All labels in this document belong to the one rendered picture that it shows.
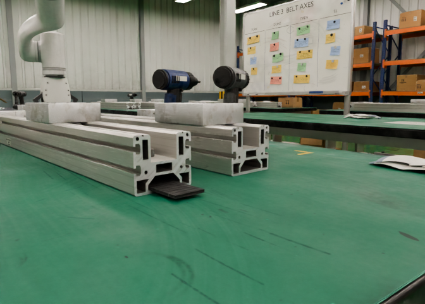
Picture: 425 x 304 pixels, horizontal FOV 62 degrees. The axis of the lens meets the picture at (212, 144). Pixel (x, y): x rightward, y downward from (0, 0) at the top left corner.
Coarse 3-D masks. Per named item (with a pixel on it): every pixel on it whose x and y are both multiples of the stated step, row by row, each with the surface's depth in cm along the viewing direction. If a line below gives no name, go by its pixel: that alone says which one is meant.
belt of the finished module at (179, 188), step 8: (160, 176) 57; (152, 184) 52; (160, 184) 52; (168, 184) 52; (176, 184) 52; (184, 184) 52; (160, 192) 48; (168, 192) 47; (176, 192) 47; (184, 192) 47; (192, 192) 48; (200, 192) 49
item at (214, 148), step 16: (176, 128) 72; (192, 128) 68; (208, 128) 65; (224, 128) 62; (240, 128) 62; (256, 128) 66; (192, 144) 69; (208, 144) 65; (224, 144) 62; (240, 144) 62; (256, 144) 66; (192, 160) 69; (208, 160) 65; (224, 160) 62; (240, 160) 62; (256, 160) 66
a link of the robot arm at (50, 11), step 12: (36, 0) 113; (48, 0) 112; (60, 0) 114; (36, 12) 118; (48, 12) 115; (60, 12) 118; (24, 24) 122; (36, 24) 119; (48, 24) 119; (60, 24) 121; (24, 36) 121; (24, 48) 124; (36, 48) 128; (24, 60) 130; (36, 60) 130
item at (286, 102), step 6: (6, 102) 293; (282, 102) 536; (288, 102) 526; (294, 102) 520; (300, 102) 528; (300, 138) 471; (306, 138) 461; (312, 138) 457; (306, 144) 465; (312, 144) 455; (318, 144) 452; (324, 144) 457; (414, 150) 362; (420, 150) 357; (414, 156) 362; (420, 156) 357
